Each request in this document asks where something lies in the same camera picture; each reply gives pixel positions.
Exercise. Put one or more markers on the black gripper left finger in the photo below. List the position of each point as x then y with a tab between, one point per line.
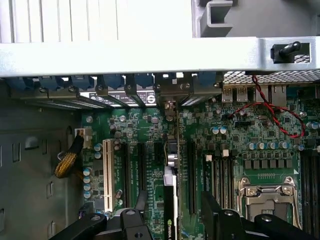
132	225

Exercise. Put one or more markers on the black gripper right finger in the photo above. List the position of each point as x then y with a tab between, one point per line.
225	225

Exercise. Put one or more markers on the black RAM slot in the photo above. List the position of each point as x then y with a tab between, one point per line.
315	187
225	180
305	187

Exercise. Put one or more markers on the CPU socket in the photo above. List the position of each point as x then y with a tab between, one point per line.
265	200

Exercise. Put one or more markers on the installed RAM stick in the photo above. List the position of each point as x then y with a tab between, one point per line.
212	175

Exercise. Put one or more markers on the white expansion slot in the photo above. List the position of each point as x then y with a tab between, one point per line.
107	175

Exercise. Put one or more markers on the short black expansion slot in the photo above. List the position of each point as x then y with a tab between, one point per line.
158	153

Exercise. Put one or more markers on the green Dell motherboard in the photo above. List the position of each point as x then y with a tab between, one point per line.
225	130

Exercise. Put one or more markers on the open grey PC case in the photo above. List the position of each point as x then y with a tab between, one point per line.
37	150

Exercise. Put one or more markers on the blue slot clip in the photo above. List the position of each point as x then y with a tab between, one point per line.
144	81
113	82
207	80
27	83
81	82
50	83

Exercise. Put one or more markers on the black case latch pin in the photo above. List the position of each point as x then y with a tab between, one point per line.
285	51

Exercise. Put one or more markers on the grey parts rack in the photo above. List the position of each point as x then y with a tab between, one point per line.
250	27

